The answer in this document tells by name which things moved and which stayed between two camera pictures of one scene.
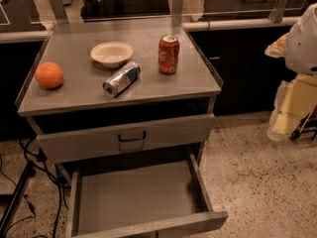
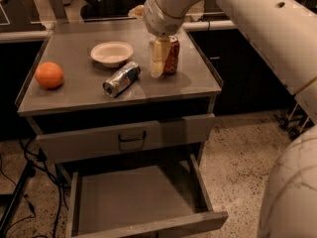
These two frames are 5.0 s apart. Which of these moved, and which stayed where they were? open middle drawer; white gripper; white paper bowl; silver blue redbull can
Moved: white gripper
Stayed: white paper bowl; silver blue redbull can; open middle drawer
